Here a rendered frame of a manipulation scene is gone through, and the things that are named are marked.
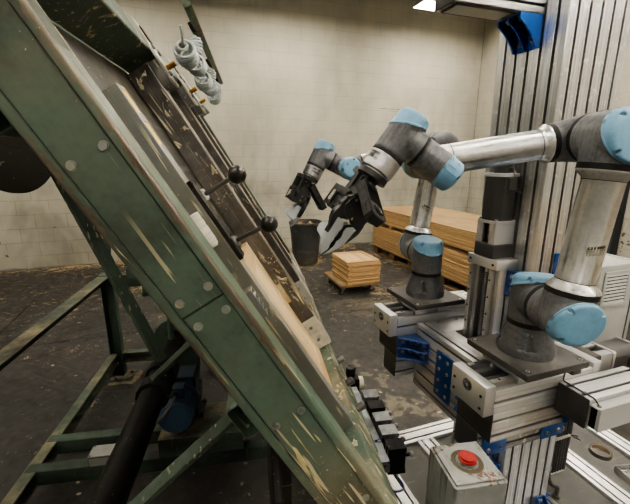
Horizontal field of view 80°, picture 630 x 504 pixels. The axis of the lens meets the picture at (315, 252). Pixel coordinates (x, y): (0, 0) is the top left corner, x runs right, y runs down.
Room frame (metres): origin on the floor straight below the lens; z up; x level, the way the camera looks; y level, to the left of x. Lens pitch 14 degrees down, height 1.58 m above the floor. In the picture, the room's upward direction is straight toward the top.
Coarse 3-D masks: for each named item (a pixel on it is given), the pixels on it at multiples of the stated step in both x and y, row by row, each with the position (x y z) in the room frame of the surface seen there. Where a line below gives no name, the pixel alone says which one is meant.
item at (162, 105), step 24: (144, 72) 1.18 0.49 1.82; (168, 72) 1.18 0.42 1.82; (144, 96) 1.18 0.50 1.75; (168, 96) 1.19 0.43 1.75; (168, 120) 1.19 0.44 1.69; (192, 144) 1.20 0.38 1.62; (192, 168) 1.20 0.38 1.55; (216, 168) 1.21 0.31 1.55; (216, 192) 1.21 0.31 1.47; (240, 216) 1.22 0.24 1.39; (264, 240) 1.23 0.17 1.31; (264, 264) 1.23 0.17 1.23; (288, 288) 1.25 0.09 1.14; (312, 312) 1.27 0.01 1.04; (312, 336) 1.26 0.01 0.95
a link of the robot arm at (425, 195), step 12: (432, 132) 1.62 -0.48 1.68; (420, 180) 1.59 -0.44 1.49; (420, 192) 1.58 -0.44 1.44; (432, 192) 1.56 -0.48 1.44; (420, 204) 1.57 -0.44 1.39; (432, 204) 1.57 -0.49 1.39; (420, 216) 1.56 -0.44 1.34; (408, 228) 1.58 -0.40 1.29; (420, 228) 1.56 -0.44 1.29; (408, 240) 1.56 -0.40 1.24
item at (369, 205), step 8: (360, 184) 0.82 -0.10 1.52; (368, 184) 0.82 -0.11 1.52; (360, 192) 0.80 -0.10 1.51; (368, 192) 0.78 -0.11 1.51; (376, 192) 0.82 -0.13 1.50; (360, 200) 0.78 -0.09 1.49; (368, 200) 0.76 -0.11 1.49; (376, 200) 0.79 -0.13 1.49; (368, 208) 0.75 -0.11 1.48; (376, 208) 0.75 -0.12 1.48; (368, 216) 0.74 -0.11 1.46; (376, 216) 0.74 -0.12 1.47; (384, 216) 0.76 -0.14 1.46; (376, 224) 0.75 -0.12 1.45
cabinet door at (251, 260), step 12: (252, 252) 1.20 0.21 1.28; (252, 264) 1.06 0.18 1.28; (264, 276) 1.15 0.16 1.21; (264, 288) 1.02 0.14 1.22; (276, 288) 1.21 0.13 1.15; (276, 300) 1.08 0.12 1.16; (288, 312) 1.15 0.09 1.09; (288, 324) 1.02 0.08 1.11; (300, 324) 1.21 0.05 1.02; (300, 336) 1.08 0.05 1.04; (312, 348) 1.15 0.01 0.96; (324, 372) 1.06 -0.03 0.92
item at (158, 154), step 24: (120, 96) 0.77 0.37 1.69; (144, 120) 0.80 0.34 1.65; (144, 144) 0.78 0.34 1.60; (168, 168) 0.78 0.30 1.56; (192, 192) 0.79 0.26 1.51; (240, 264) 0.81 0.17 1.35; (288, 336) 0.82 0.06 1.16; (312, 360) 0.87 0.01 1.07; (312, 384) 0.83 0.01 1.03; (336, 408) 0.84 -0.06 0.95
